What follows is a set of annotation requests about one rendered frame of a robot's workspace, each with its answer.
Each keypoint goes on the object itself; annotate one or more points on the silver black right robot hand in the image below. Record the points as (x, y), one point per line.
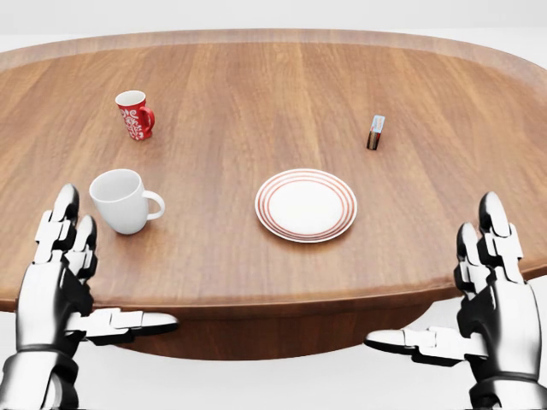
(508, 316)

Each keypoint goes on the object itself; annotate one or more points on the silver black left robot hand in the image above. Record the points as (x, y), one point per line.
(45, 299)

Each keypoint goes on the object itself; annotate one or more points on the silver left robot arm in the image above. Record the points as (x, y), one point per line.
(36, 380)

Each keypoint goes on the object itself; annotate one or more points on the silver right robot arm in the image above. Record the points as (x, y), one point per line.
(508, 395)

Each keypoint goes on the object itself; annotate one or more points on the white mug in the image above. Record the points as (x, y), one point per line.
(121, 205)

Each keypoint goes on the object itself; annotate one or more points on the red patterned mug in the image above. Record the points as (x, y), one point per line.
(134, 115)

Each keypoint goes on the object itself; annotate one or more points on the white plate with red rings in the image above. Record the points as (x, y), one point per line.
(306, 205)

